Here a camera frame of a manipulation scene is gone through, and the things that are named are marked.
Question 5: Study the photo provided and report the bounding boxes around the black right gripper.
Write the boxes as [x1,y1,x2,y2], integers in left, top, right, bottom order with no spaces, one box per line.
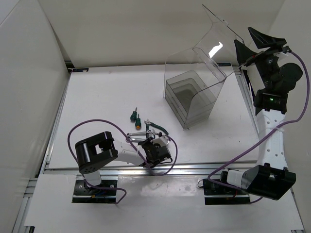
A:
[234,27,288,90]

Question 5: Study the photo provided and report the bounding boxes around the green handled pliers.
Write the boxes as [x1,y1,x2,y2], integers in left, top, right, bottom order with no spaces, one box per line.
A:
[144,119,169,135]

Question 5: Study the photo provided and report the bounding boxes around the green orange stubby screwdriver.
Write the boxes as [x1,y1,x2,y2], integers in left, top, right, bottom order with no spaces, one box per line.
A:
[135,114,141,130]

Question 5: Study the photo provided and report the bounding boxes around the clear plastic organizer case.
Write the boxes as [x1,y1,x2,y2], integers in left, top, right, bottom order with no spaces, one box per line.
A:
[163,5,244,130]

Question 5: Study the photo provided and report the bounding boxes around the silver combination wrench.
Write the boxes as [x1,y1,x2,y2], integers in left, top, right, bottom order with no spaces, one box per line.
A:
[126,136,146,143]

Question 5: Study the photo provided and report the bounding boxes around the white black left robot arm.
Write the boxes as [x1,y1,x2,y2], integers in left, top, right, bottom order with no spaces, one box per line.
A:
[75,132,173,194]

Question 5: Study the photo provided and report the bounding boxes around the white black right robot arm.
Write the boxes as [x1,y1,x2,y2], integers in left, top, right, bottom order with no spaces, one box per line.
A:
[218,27,309,200]

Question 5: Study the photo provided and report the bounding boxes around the blue tape label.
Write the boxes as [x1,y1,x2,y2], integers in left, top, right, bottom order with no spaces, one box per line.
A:
[72,68,89,72]

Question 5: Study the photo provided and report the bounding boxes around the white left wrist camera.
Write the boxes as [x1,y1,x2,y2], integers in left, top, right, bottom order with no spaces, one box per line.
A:
[151,135,169,147]

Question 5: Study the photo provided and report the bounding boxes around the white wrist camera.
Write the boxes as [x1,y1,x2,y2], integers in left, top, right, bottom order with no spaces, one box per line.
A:
[274,46,292,60]
[151,135,169,147]

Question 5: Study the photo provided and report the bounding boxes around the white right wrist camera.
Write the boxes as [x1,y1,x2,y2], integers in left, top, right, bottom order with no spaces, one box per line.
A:
[274,46,292,60]

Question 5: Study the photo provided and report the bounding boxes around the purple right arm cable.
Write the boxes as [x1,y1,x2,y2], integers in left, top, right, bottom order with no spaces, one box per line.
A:
[207,50,311,204]

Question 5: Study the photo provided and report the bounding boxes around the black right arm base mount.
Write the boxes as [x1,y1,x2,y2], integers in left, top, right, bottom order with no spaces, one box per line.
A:
[197,179,250,205]

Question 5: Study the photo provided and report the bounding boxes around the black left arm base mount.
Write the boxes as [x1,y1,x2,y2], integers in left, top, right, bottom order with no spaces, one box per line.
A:
[72,176,117,204]

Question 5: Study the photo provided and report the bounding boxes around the aluminium table rail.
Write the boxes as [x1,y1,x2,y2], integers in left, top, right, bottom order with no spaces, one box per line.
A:
[12,162,260,233]

